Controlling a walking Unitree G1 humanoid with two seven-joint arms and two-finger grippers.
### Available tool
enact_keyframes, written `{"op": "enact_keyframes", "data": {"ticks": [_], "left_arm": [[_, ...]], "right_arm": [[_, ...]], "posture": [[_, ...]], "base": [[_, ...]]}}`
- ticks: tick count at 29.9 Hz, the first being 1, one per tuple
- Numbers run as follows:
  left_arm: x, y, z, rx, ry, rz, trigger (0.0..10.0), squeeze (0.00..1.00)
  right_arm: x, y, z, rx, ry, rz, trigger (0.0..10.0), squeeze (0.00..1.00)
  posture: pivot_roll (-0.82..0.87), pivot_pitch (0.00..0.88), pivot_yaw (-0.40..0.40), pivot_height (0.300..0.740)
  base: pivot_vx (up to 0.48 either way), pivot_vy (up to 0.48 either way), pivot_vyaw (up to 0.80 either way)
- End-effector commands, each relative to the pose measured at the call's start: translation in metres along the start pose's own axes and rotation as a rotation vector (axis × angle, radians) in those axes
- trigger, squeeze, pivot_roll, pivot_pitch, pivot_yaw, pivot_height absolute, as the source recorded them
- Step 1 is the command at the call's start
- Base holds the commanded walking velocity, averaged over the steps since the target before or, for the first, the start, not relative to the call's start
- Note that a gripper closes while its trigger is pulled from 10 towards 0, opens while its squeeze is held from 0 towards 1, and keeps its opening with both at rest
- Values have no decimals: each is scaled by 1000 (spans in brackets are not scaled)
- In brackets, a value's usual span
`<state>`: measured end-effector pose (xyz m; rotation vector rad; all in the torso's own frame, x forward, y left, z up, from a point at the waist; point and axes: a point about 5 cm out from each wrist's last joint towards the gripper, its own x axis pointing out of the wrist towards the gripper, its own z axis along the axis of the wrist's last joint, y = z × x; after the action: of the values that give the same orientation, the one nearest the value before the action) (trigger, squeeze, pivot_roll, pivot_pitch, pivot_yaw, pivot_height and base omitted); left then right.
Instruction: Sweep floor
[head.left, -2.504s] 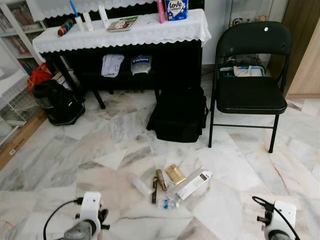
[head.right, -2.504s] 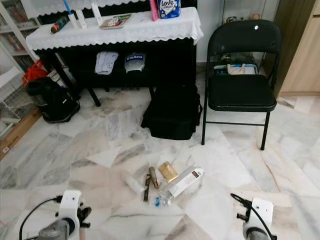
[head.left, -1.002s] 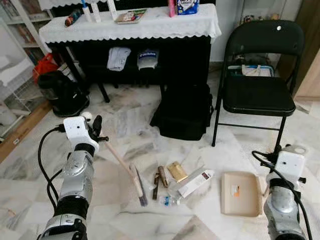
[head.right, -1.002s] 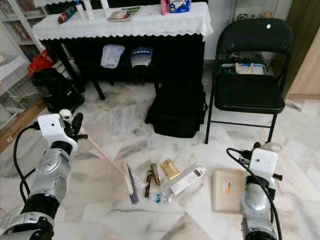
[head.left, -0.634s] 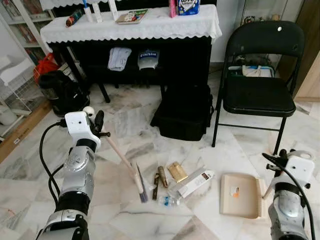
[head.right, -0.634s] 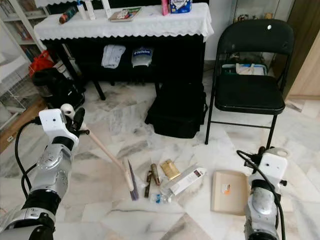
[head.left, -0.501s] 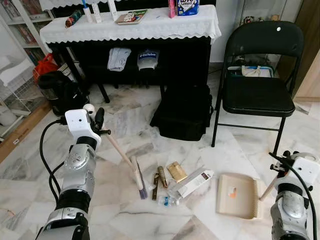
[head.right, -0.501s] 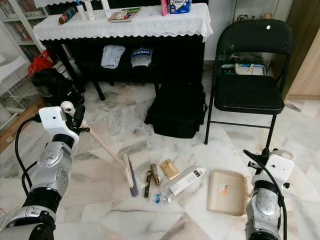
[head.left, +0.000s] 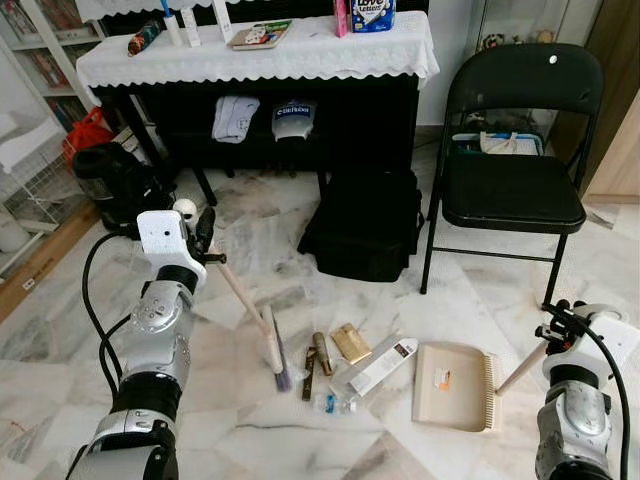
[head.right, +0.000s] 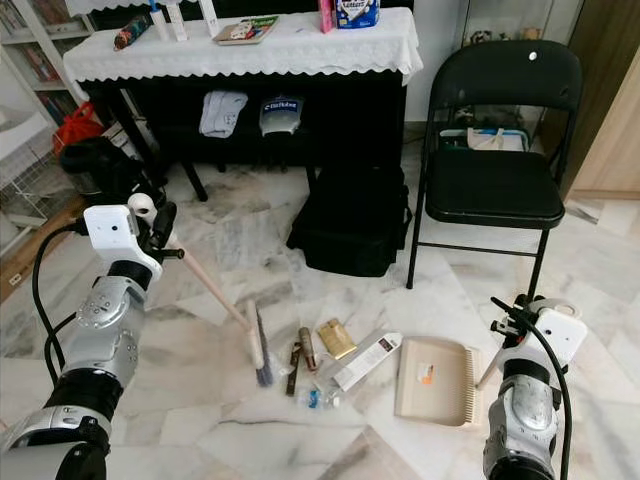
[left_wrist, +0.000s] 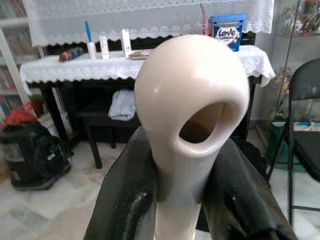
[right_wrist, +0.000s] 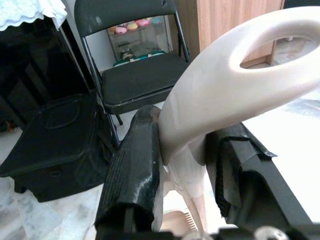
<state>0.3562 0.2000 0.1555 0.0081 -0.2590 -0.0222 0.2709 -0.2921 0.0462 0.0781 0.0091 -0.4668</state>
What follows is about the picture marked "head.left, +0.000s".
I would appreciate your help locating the beige dustpan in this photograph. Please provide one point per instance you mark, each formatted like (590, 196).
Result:
(450, 385)

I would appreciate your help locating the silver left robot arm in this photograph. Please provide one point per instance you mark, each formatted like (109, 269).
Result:
(155, 330)

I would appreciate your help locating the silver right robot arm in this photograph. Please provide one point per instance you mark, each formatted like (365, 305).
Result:
(575, 425)

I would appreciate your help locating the black vacuum cleaner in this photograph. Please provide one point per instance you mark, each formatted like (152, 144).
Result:
(110, 180)

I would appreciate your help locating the plain white cloth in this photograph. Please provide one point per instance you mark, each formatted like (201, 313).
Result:
(235, 120)

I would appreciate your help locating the black folding chair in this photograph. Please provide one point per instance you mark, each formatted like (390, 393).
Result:
(510, 190)

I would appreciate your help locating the red plastic bag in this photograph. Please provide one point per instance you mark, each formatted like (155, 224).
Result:
(88, 130)

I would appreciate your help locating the black fabric bag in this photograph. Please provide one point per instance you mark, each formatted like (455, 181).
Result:
(365, 230)

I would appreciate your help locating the small brown bottle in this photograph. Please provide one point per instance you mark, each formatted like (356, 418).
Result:
(323, 353)

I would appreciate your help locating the dark brown stick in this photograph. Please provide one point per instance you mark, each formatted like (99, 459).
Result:
(310, 375)

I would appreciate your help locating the long white carton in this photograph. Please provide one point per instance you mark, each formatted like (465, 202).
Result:
(382, 367)

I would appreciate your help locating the gold foil packet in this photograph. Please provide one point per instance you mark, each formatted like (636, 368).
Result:
(351, 344)

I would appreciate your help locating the white lace tablecloth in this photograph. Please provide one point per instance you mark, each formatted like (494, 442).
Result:
(300, 60)

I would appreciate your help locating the black table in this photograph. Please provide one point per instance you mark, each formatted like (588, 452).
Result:
(370, 130)

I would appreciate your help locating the rolled dark folding umbrella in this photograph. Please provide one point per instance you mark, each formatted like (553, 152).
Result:
(146, 38)

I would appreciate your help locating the green cover book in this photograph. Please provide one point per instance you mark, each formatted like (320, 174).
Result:
(260, 35)

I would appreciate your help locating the blue rimmed storage box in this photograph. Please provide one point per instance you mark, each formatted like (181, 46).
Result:
(500, 143)

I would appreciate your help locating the white tube with blue stick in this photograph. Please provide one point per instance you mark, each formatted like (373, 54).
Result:
(173, 30)

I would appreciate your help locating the clear plastic bottle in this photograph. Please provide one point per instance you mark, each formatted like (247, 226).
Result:
(335, 401)

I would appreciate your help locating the brown wooden door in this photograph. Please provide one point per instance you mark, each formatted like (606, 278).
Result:
(615, 100)

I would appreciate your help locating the white lace cloth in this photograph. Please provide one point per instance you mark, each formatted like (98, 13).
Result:
(130, 8)

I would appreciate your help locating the white bookshelf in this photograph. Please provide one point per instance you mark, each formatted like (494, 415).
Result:
(50, 45)

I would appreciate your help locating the pink slim bottle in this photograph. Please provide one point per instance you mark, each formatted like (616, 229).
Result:
(341, 18)

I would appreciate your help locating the blue tissue box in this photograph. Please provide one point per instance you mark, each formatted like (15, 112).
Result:
(372, 15)

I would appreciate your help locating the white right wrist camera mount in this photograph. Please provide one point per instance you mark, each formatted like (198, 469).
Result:
(605, 340)

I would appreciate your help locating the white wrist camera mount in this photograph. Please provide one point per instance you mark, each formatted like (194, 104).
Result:
(160, 235)
(605, 340)

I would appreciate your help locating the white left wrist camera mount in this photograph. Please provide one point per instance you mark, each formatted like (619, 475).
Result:
(160, 235)

